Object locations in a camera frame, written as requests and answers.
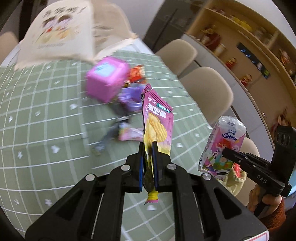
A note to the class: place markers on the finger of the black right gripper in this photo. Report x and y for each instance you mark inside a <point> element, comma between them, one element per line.
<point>248,162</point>

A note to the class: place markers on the red sleeve forearm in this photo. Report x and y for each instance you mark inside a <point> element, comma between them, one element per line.
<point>281,225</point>

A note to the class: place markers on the beige chair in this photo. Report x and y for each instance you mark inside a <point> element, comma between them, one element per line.
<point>210,91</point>
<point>8,41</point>
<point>177,55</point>

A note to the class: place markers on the pink chip bag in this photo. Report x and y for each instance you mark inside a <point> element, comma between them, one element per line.
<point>158,120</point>

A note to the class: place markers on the cream mesh food cover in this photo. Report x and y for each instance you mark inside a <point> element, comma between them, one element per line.
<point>83,30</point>

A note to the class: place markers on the wooden wall shelf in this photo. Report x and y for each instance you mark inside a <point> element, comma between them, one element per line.
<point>254,57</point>

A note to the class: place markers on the beige chair left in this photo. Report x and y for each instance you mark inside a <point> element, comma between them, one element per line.
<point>8,41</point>

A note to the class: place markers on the green checked tablecloth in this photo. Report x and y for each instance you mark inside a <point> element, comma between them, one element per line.
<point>49,127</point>

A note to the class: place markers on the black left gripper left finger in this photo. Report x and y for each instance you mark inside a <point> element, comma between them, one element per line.
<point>93,208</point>

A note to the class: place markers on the pink toy box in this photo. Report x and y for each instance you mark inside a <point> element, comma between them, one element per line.
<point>106,78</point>

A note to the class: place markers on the Kleenex tissue pack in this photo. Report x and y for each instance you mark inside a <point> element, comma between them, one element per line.
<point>228,132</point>

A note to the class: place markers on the beige chair far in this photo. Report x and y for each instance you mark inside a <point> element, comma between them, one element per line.
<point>177,55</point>

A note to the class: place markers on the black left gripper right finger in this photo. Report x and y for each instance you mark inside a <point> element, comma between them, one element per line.
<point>203,208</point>

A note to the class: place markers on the yellow green trash bag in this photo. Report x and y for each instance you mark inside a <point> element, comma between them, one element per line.
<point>235,179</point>

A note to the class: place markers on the right hand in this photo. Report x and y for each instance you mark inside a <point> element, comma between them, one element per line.
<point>271,202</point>

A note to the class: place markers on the red gold cylindrical can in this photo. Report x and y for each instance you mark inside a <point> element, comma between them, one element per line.
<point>136,74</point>

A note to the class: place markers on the beige chair near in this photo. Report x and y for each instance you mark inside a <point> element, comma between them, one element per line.
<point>210,91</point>

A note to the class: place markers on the purple toy cup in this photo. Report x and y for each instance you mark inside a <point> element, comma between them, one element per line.
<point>131,98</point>

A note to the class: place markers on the pink striped candy wrapper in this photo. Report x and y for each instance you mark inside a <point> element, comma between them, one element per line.
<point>128,133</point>

